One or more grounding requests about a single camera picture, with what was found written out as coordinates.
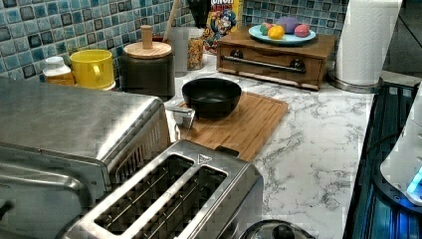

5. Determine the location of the red green toy strawberry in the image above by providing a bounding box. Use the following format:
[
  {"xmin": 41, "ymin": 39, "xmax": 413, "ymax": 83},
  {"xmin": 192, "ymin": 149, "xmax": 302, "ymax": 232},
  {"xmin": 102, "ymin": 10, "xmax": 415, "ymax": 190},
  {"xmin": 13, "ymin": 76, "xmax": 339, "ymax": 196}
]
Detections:
[{"xmin": 260, "ymin": 22, "xmax": 273, "ymax": 36}]

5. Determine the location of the light blue plate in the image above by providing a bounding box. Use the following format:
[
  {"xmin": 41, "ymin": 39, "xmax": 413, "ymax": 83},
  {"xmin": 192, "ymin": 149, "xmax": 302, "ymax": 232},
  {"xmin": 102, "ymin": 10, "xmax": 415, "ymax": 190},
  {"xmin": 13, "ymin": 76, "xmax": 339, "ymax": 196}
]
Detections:
[{"xmin": 248, "ymin": 25, "xmax": 317, "ymax": 46}]

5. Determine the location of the yellow mug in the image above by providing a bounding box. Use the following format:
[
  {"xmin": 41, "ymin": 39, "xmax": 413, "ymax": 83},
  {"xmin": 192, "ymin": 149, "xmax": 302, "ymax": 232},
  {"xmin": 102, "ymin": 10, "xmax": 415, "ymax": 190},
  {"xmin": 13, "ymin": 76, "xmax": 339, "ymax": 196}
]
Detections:
[{"xmin": 70, "ymin": 49, "xmax": 115, "ymax": 90}]

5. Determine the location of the steel kettle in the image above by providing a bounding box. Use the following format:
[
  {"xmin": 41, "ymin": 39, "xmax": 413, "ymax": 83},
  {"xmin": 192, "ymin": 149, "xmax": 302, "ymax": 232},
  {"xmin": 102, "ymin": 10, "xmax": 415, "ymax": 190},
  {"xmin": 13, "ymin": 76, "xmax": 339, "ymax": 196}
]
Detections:
[{"xmin": 239, "ymin": 219, "xmax": 316, "ymax": 239}]

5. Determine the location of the stainless two-slot toaster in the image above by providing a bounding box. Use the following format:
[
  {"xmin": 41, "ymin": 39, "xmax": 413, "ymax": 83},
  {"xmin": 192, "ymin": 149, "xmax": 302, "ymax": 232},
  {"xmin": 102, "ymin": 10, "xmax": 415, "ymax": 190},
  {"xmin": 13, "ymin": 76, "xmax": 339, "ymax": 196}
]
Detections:
[{"xmin": 61, "ymin": 140, "xmax": 264, "ymax": 239}]

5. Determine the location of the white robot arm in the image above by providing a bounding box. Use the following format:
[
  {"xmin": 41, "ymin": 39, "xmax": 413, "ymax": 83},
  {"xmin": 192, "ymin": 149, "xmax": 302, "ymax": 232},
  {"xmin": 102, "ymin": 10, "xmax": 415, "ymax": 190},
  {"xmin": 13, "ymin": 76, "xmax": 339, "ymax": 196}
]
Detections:
[{"xmin": 380, "ymin": 87, "xmax": 422, "ymax": 206}]

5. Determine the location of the bamboo cutting board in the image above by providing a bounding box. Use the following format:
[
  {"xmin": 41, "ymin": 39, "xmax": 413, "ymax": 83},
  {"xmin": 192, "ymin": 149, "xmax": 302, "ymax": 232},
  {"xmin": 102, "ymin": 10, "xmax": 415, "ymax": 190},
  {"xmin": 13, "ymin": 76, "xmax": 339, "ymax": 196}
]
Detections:
[{"xmin": 182, "ymin": 92, "xmax": 289, "ymax": 161}]

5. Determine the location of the cereal box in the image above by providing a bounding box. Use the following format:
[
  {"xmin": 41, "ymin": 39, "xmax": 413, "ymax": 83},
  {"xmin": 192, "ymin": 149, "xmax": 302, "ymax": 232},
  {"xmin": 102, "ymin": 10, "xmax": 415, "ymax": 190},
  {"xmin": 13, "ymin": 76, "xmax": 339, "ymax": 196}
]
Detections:
[{"xmin": 203, "ymin": 0, "xmax": 244, "ymax": 55}]

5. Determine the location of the wooden utensil in brown holder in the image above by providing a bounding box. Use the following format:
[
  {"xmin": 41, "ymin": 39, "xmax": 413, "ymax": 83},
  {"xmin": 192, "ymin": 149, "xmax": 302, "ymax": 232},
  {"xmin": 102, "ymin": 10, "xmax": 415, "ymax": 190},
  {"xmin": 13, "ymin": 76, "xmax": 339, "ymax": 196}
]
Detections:
[{"xmin": 152, "ymin": 0, "xmax": 180, "ymax": 43}]

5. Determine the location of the stainless toaster oven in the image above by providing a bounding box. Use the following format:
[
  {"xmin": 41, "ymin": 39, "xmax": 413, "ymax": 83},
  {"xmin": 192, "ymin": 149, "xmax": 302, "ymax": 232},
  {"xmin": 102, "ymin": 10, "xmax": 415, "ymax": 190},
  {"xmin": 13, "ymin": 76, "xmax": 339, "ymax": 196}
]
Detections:
[{"xmin": 1, "ymin": 79, "xmax": 193, "ymax": 239}]

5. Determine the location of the empty clear glass jar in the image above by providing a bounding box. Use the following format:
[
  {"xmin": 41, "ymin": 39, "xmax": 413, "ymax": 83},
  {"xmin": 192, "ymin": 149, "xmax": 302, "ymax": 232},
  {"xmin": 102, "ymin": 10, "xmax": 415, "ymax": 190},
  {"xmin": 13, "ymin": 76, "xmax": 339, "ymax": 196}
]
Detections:
[{"xmin": 168, "ymin": 27, "xmax": 188, "ymax": 78}]

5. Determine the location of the yellow lemon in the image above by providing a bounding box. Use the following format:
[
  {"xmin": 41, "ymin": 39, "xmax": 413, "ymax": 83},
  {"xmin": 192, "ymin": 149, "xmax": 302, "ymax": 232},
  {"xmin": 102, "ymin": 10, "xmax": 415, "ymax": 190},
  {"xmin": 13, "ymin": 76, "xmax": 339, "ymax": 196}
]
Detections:
[{"xmin": 268, "ymin": 25, "xmax": 285, "ymax": 40}]

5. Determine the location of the white-capped amber bottle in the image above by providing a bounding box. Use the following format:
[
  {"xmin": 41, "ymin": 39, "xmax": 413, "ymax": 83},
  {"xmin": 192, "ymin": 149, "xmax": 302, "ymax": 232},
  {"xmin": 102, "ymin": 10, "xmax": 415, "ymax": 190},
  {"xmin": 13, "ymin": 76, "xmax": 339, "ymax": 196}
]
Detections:
[{"xmin": 43, "ymin": 56, "xmax": 75, "ymax": 86}]

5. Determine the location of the dark canister with wooden lid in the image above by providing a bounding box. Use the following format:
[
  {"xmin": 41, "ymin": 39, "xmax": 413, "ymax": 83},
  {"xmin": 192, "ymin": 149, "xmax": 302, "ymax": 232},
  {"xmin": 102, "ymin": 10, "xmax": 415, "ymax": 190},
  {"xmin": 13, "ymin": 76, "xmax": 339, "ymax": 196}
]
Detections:
[{"xmin": 119, "ymin": 25, "xmax": 175, "ymax": 101}]

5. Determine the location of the wooden drawer box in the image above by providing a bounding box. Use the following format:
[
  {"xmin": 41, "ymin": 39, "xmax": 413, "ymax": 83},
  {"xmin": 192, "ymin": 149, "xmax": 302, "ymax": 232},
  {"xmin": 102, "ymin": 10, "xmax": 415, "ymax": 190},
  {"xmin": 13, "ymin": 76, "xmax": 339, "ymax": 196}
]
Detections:
[{"xmin": 217, "ymin": 27, "xmax": 336, "ymax": 91}]

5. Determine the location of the paper towel roll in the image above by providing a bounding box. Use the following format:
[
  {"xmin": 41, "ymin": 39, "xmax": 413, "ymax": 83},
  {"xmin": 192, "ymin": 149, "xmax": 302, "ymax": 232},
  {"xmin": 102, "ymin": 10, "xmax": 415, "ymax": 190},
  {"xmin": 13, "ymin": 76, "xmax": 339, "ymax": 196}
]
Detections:
[{"xmin": 327, "ymin": 0, "xmax": 403, "ymax": 94}]

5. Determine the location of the pink toy strawberry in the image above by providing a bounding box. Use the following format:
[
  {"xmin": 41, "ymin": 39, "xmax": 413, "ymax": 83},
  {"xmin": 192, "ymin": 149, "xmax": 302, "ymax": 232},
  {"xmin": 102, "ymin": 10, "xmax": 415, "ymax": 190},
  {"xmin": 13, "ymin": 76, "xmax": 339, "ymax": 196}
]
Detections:
[{"xmin": 294, "ymin": 24, "xmax": 310, "ymax": 38}]

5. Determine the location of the cereal-filled glass jar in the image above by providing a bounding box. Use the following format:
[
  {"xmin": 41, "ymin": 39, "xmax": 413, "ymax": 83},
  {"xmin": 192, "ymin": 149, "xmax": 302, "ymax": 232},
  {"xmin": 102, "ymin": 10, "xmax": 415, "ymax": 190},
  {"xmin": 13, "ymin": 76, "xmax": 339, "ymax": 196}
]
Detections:
[{"xmin": 187, "ymin": 28, "xmax": 203, "ymax": 70}]

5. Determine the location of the purple toy fruit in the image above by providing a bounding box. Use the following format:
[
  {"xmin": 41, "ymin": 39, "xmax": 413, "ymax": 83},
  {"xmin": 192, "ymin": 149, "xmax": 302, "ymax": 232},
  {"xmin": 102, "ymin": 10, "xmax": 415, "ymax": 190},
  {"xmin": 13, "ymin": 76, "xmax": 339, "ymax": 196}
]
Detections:
[{"xmin": 277, "ymin": 17, "xmax": 299, "ymax": 34}]

